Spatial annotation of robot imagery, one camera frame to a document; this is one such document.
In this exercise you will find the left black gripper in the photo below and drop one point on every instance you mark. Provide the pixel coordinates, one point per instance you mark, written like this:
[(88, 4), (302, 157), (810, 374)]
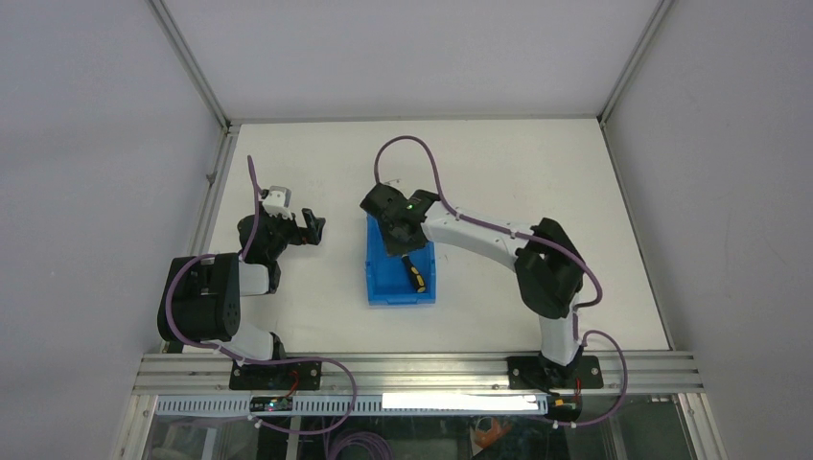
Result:
[(300, 236)]

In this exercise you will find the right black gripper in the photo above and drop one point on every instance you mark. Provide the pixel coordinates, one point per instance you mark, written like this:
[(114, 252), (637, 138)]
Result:
[(394, 247)]

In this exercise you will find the yellow black screwdriver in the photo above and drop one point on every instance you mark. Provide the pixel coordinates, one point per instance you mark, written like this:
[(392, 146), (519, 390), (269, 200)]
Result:
[(415, 277)]

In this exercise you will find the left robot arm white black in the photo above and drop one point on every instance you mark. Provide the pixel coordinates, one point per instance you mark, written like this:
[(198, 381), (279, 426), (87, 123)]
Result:
[(201, 302)]

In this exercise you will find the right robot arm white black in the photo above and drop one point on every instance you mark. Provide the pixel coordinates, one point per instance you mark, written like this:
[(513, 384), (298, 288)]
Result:
[(549, 271)]

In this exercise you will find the blue plastic bin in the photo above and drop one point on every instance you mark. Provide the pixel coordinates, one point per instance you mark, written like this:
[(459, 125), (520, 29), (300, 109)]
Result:
[(387, 283)]

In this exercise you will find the orange object below table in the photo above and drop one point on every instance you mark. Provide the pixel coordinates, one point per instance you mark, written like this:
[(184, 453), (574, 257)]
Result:
[(487, 430)]

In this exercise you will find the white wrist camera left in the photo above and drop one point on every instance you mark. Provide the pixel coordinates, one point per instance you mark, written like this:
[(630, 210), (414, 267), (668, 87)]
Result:
[(275, 201)]

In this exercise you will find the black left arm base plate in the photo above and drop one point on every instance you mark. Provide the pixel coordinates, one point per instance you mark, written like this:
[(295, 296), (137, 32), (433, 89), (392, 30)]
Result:
[(292, 373)]

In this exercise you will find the aluminium rail front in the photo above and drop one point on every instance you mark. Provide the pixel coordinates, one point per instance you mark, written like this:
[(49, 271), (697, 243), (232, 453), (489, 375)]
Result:
[(640, 372)]

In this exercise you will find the white slotted cable duct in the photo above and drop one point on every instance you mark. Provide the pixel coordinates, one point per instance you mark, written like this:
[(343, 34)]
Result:
[(386, 404)]

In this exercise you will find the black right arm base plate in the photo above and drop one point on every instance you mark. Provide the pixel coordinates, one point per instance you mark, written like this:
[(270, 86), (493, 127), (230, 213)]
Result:
[(535, 372)]

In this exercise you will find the aluminium frame post left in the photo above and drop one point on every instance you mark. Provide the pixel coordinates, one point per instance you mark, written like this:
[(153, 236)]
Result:
[(188, 61)]

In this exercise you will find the aluminium frame post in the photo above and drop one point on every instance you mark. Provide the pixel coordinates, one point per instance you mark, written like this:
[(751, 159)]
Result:
[(188, 61), (646, 38)]

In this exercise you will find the aluminium frame post right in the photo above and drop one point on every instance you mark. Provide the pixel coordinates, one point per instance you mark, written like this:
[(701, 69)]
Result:
[(646, 38)]

